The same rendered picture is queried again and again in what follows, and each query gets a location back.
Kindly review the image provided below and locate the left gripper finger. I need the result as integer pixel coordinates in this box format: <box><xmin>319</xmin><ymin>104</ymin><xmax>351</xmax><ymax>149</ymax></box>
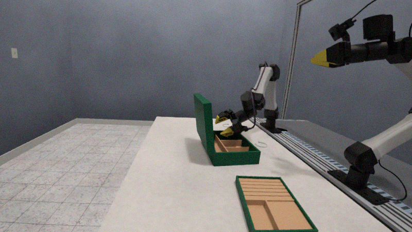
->
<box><xmin>311</xmin><ymin>57</ymin><xmax>329</xmax><ymax>67</ymax></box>
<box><xmin>315</xmin><ymin>49</ymin><xmax>330</xmax><ymax>63</ymax></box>

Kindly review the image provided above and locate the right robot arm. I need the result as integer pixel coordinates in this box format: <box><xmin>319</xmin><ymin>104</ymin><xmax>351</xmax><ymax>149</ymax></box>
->
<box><xmin>232</xmin><ymin>64</ymin><xmax>282</xmax><ymax>134</ymax></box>

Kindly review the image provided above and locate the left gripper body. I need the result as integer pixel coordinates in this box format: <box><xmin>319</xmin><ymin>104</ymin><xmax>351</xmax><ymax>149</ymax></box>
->
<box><xmin>326</xmin><ymin>41</ymin><xmax>366</xmax><ymax>68</ymax></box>

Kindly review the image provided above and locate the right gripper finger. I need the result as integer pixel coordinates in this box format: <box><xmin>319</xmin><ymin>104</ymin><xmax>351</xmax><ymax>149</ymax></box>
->
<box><xmin>215</xmin><ymin>116</ymin><xmax>228</xmax><ymax>124</ymax></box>
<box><xmin>220</xmin><ymin>127</ymin><xmax>234</xmax><ymax>137</ymax></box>

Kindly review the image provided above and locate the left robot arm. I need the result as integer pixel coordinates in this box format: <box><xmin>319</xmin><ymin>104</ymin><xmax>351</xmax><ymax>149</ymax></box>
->
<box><xmin>327</xmin><ymin>14</ymin><xmax>412</xmax><ymax>206</ymax></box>

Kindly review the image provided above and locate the green jewelry box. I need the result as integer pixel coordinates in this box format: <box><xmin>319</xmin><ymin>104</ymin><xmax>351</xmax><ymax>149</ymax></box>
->
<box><xmin>193</xmin><ymin>93</ymin><xmax>261</xmax><ymax>167</ymax></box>

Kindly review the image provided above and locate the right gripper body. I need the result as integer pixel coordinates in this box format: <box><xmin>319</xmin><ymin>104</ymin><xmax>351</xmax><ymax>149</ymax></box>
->
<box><xmin>218</xmin><ymin>109</ymin><xmax>247</xmax><ymax>137</ymax></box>

